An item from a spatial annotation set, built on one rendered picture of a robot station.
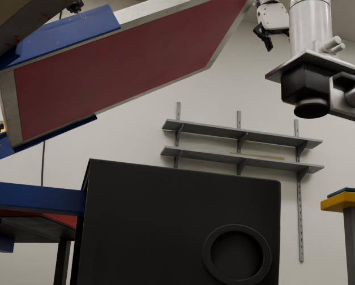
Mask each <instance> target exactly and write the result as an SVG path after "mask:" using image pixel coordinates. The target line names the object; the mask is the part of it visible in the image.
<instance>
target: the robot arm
mask: <svg viewBox="0 0 355 285"><path fill-rule="evenodd" d="M253 5H254V6H256V7H257V17H258V23H259V24H258V25H257V26H256V27H255V28H254V29H253V32H254V33H255V34H256V35H257V36H258V37H259V38H260V39H262V41H264V44H265V46H266V49H267V51H268V52H270V51H271V50H272V48H273V44H272V41H271V38H270V37H269V36H271V35H278V34H286V35H287V36H288V37H289V43H290V58H291V57H293V56H295V55H296V54H298V53H299V52H301V51H302V50H303V49H305V48H308V49H310V50H313V51H316V52H319V53H322V54H324V55H327V56H330V57H333V58H336V59H339V58H338V57H337V54H338V52H339V51H342V50H343V49H345V45H344V44H343V43H341V38H340V37H339V36H335V37H333V35H332V19H331V1H330V0H290V3H289V14H288V13H287V11H286V9H285V7H284V6H283V4H282V3H279V0H255V2H254V3H253ZM259 29H260V31H261V32H260V31H259ZM288 31H289V32H288ZM339 60H340V59H339Z"/></svg>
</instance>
